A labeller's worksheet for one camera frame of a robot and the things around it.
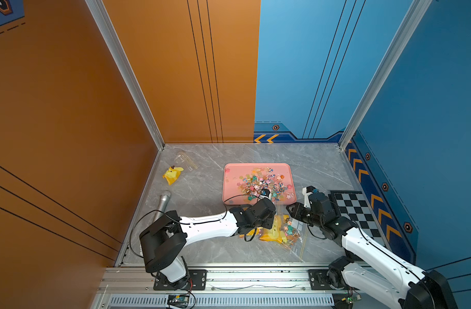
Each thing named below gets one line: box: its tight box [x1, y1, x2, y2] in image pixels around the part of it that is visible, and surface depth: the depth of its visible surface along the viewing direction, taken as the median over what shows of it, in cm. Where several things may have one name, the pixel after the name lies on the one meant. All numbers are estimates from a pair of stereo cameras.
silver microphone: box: [153, 194, 171, 223], surface depth 95 cm
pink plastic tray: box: [222, 162, 298, 205], surface depth 104 cm
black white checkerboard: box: [328, 189, 387, 248], surface depth 91 cm
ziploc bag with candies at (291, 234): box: [259, 215, 308, 263], surface depth 84 cm
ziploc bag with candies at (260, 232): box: [239, 226, 268, 239], surface depth 84 cm
